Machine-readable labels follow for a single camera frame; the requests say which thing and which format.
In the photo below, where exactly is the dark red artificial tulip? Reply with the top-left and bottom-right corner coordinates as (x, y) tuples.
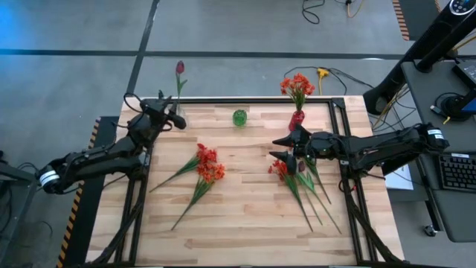
(174, 60), (189, 112)
(296, 173), (324, 227)

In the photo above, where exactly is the clear glass vase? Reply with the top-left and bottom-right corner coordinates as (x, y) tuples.
(174, 107), (190, 130)

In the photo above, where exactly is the yellow plug with cable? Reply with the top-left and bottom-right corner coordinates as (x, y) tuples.
(283, 66), (349, 96)

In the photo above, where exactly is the grey desk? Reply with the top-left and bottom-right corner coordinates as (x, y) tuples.
(381, 59), (476, 243)

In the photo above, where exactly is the black tower fan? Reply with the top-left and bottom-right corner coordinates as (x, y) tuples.
(362, 0), (476, 116)

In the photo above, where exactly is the yellow cable bundle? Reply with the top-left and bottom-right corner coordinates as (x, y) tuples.
(371, 83), (410, 130)

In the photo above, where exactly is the yellow floor cable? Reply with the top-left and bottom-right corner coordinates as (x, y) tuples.
(345, 0), (364, 19)

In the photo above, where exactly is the black monitor stand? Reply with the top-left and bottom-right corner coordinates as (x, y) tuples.
(431, 91), (476, 122)

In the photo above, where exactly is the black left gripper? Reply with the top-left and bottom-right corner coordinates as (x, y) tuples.
(139, 95), (187, 130)

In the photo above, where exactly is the green glass vase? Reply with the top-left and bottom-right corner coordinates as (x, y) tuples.
(232, 108), (248, 127)

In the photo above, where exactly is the black keyboard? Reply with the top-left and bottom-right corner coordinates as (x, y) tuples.
(438, 153), (476, 193)

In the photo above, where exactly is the grey metal cart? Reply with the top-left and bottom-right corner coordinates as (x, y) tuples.
(0, 148), (62, 268)

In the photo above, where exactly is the white paper sheet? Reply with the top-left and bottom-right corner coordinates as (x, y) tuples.
(382, 163), (414, 191)

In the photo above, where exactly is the black aluminium rig frame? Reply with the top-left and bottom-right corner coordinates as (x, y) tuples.
(86, 89), (410, 267)

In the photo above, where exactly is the yellow power plug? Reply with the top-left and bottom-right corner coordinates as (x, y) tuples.
(316, 67), (330, 96)

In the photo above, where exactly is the red glass vase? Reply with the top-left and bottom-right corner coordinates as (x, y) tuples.
(289, 109), (306, 132)

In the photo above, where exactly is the black mat with hazard stripe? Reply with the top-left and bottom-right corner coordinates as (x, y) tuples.
(392, 0), (443, 42)
(55, 115), (120, 268)

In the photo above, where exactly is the black laptop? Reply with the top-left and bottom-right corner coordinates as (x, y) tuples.
(451, 59), (476, 86)

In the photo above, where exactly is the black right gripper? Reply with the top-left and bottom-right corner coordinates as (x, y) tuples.
(268, 124), (350, 176)

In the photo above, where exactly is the black floor cable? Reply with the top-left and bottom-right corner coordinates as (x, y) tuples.
(300, 0), (327, 25)

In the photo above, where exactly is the red artificial flower bunch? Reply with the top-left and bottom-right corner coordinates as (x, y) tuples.
(149, 143), (219, 194)
(267, 159), (315, 232)

